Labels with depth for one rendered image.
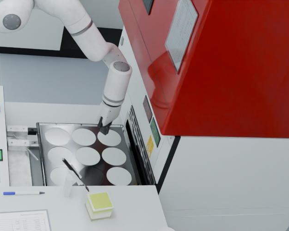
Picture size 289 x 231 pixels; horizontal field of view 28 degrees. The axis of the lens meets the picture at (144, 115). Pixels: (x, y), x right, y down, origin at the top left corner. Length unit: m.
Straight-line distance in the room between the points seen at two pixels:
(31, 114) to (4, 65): 1.63
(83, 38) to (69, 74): 2.16
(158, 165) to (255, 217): 0.57
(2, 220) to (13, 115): 0.69
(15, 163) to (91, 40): 0.57
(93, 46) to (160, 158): 0.48
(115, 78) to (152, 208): 0.48
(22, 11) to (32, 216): 0.67
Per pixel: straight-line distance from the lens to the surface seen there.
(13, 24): 1.93
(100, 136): 2.38
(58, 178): 2.18
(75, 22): 1.97
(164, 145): 2.07
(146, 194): 2.12
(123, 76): 2.07
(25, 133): 2.33
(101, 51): 2.03
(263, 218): 2.54
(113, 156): 2.31
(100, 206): 1.95
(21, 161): 2.25
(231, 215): 2.44
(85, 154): 2.29
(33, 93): 3.93
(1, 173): 2.09
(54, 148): 2.29
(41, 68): 4.16
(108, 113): 2.18
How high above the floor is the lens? 2.50
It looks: 39 degrees down
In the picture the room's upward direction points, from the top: 18 degrees clockwise
